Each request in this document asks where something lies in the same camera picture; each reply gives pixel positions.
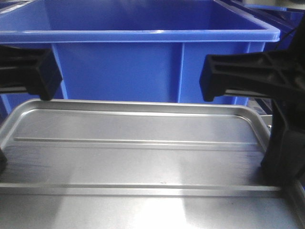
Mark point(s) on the small silver ridged tray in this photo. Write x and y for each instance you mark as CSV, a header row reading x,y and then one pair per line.
x,y
75,164

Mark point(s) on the blue bin upper right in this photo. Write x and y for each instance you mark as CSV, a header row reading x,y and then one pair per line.
x,y
286,21

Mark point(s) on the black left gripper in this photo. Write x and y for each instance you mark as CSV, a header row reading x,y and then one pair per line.
x,y
32,71

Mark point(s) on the large blue target box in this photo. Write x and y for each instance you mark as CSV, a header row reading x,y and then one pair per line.
x,y
134,50

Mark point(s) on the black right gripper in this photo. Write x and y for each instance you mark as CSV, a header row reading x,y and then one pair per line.
x,y
277,74

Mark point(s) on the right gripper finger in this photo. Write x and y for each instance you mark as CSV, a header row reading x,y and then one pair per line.
x,y
284,160

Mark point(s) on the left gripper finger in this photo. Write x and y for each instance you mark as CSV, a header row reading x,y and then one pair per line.
x,y
3,161

